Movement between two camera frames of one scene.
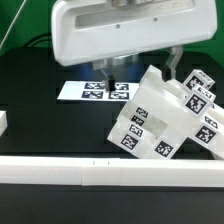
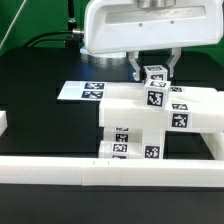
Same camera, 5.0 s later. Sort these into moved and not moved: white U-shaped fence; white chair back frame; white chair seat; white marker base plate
Moved: white chair back frame; white chair seat
Not moved: white U-shaped fence; white marker base plate
